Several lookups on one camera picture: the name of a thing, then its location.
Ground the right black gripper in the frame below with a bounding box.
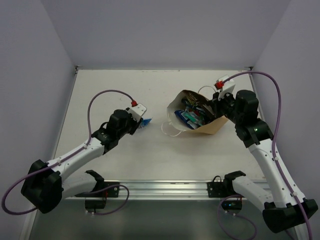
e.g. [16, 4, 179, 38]
[208, 88, 243, 125]

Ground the blue snack packet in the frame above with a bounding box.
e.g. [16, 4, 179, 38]
[138, 118, 152, 129]

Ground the brown paper bag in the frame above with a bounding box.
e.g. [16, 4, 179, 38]
[161, 90, 228, 137]

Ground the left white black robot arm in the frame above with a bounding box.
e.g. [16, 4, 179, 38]
[21, 104, 147, 214]

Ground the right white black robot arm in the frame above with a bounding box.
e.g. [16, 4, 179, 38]
[208, 90, 318, 233]

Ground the black snack bag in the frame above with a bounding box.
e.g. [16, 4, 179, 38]
[182, 90, 216, 120]

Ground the teal snack packet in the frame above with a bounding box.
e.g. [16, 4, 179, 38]
[183, 111, 203, 130]

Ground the left black controller box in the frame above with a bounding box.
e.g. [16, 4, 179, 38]
[84, 198, 107, 212]

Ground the black controller box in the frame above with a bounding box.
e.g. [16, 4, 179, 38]
[84, 198, 107, 212]
[221, 199, 243, 211]

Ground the right black controller box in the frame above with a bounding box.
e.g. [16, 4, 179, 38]
[221, 199, 243, 211]

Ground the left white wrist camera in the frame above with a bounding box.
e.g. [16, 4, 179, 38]
[126, 103, 147, 122]

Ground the aluminium mounting rail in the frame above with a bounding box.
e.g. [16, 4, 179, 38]
[64, 179, 273, 201]

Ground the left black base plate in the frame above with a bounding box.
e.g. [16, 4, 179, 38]
[76, 181, 120, 198]

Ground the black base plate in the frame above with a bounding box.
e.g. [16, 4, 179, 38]
[76, 181, 120, 198]
[206, 175, 237, 198]

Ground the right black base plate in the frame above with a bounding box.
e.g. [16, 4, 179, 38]
[206, 175, 237, 198]

